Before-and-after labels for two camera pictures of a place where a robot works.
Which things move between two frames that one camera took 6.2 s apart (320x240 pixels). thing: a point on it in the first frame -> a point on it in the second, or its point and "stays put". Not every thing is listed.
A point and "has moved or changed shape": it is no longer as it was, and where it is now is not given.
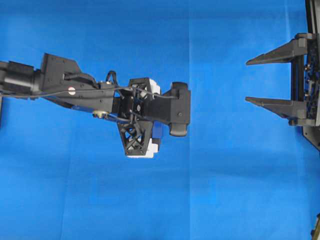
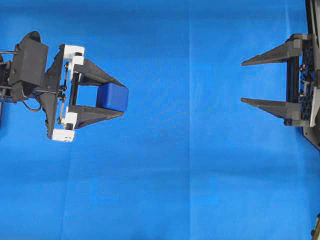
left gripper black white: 132,108 -> 56,90
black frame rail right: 312,11 stays put
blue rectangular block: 157,128 has moved or changed shape
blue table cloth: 241,172 stays put
